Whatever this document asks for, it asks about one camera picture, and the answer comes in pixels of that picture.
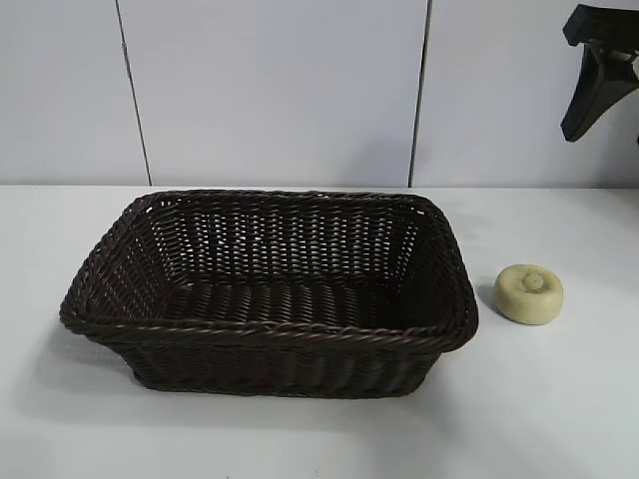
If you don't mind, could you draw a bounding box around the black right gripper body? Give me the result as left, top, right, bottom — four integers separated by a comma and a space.
563, 3, 639, 52

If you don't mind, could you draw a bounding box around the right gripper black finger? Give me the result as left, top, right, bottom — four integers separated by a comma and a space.
559, 48, 639, 142

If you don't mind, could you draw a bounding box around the round pale yellow yolk pastry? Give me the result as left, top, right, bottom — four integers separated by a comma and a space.
493, 262, 566, 328

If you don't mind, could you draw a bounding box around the dark brown wicker basket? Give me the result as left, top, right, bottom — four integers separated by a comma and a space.
58, 188, 481, 400

